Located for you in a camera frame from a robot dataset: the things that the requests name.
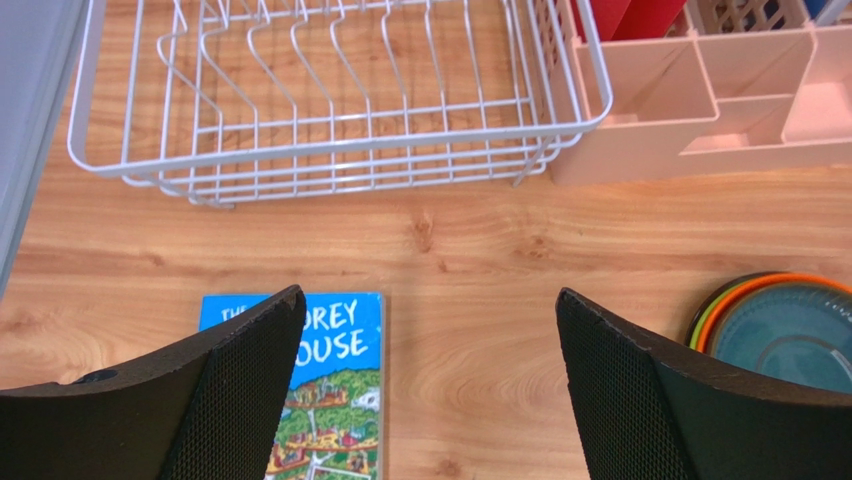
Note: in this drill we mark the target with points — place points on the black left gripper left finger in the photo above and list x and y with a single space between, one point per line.
205 407

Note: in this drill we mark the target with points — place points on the red file folder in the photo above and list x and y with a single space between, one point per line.
619 20

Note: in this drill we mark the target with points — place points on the dark teal plate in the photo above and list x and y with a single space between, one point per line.
798 332

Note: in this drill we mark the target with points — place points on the white wire dish rack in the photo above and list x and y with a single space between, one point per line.
230 102

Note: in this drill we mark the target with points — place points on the lime green plate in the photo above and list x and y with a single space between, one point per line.
702 321

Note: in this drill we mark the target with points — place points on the orange plate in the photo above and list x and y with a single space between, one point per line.
756 284

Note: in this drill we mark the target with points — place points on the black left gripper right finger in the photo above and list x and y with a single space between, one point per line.
647 407

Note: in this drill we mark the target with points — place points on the pink plastic file organizer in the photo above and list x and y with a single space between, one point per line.
733 86

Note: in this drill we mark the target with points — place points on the blue 26-storey treehouse book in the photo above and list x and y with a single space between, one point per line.
331 426

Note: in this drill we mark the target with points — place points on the blue file folder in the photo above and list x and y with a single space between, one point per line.
826 12

